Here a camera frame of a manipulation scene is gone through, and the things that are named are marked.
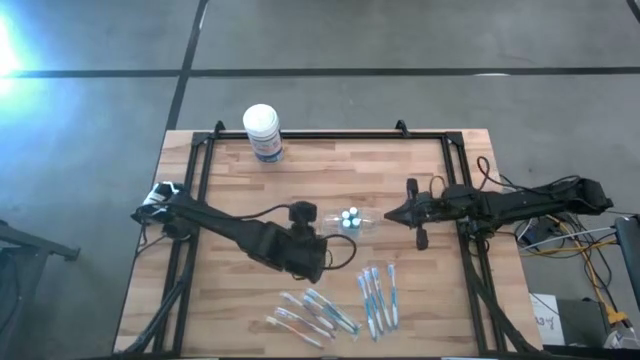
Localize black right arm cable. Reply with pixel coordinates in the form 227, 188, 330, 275
427, 155, 581, 199

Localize white cable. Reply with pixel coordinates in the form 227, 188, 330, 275
518, 227, 615, 251

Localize purple white toothbrush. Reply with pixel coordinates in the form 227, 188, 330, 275
272, 306, 336, 341
278, 291, 337, 332

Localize dark grey box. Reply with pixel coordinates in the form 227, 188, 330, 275
555, 297, 611, 349

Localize black upright stand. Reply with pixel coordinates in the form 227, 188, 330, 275
613, 214, 640, 314

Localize white paper sheet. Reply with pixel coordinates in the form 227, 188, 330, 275
528, 292, 567, 347

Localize yellow cable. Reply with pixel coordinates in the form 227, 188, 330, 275
519, 217, 626, 326

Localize blue grey power box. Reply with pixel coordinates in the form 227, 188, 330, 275
519, 219, 562, 247

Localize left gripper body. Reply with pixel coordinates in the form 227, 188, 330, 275
288, 200, 330, 285

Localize clear plastic organizer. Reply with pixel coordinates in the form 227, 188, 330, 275
319, 207, 384, 237

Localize blue white toothbrush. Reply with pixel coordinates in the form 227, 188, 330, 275
303, 286, 362, 332
299, 293, 359, 336
356, 273, 380, 344
363, 268, 387, 335
370, 265, 394, 331
386, 263, 401, 331

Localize black metal cart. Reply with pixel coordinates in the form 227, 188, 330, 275
0, 218, 82, 360

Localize white wipes canister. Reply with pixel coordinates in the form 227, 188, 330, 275
242, 103, 285, 164

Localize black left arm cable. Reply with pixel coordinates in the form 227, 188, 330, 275
232, 202, 358, 271

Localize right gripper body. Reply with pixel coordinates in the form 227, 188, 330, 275
405, 178, 469, 251

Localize orange wrapped toothbrush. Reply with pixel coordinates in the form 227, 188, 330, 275
264, 315, 326, 350

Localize black aluminium table frame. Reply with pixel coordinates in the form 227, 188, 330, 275
113, 119, 544, 359

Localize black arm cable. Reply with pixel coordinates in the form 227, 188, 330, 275
232, 202, 358, 271
427, 155, 581, 199

